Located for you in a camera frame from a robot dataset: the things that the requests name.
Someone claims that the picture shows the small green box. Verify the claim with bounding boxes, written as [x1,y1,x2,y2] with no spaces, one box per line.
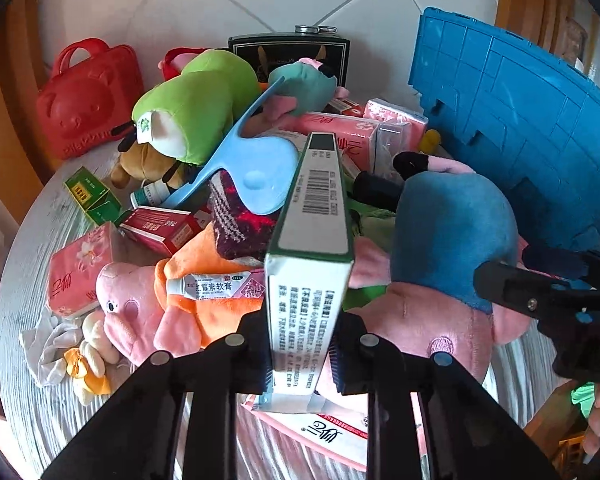
[64,166,123,226]

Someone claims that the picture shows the red white box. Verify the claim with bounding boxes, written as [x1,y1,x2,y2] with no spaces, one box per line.
[325,97,367,117]

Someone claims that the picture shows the red pink plush toy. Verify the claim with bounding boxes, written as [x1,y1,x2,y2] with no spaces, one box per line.
[157,47,207,81]

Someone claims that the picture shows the small white green bottle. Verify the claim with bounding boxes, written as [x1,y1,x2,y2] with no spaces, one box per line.
[130,180,173,208]

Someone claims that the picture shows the black cloth item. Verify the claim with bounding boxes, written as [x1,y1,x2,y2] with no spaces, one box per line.
[352,151,448,212]

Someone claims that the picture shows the white wooden desktop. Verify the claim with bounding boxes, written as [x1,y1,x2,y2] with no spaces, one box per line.
[0,145,581,480]

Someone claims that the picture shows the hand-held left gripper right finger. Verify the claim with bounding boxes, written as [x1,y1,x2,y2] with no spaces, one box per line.
[327,310,561,480]

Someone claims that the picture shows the red medicine box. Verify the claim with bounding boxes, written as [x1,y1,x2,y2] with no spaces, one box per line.
[117,206,207,256]

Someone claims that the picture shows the white ointment tube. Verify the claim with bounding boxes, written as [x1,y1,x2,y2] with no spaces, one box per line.
[166,272,253,299]

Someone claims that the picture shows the brown bear plush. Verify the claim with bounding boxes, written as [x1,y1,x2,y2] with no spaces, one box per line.
[111,135,201,191]

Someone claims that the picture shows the light blue plastic scoop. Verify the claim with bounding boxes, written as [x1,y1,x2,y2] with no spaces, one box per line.
[162,76,301,216]

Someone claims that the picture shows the white cloth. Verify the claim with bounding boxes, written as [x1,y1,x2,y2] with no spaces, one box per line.
[20,310,97,387]

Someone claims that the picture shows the rolled patterned carpet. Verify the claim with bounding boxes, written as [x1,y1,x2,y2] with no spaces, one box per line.
[564,17,589,70]

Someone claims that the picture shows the black box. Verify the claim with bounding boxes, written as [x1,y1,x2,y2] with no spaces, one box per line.
[228,32,351,101]

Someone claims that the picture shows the red plastic bear bag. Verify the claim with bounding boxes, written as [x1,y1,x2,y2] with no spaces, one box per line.
[36,40,145,160]

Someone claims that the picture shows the dark red knitted cloth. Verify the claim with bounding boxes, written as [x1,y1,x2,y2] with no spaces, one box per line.
[207,170,282,261]

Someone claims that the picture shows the teal plush monster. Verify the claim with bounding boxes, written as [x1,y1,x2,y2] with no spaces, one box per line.
[268,57,351,117]

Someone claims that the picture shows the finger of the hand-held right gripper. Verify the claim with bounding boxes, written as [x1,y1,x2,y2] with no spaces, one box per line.
[472,261,600,321]
[522,247,600,287]

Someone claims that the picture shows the pink pig plush orange dress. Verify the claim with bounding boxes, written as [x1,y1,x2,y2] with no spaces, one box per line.
[96,225,267,368]

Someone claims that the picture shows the green cloth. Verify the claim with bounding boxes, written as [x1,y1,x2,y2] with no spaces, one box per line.
[347,200,397,242]

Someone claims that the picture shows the green plush toy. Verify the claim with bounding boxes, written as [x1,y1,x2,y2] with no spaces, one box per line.
[131,50,261,166]

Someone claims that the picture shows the white green medicine box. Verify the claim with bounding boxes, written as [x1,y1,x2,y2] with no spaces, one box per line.
[258,131,355,413]

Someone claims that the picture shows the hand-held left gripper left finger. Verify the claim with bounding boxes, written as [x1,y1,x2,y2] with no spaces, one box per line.
[40,310,274,480]

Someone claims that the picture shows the blue plastic crate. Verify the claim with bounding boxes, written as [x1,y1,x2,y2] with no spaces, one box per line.
[407,7,600,256]

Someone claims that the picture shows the pink pig plush blue dress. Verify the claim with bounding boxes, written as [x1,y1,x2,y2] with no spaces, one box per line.
[315,160,531,386]

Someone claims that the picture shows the pink tissue pack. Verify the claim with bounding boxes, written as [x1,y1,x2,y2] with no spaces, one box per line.
[280,112,382,172]
[365,98,428,171]
[47,221,123,318]
[245,392,431,472]

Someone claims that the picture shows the small cream yellow plush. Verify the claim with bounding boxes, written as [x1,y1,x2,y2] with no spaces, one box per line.
[64,310,127,406]

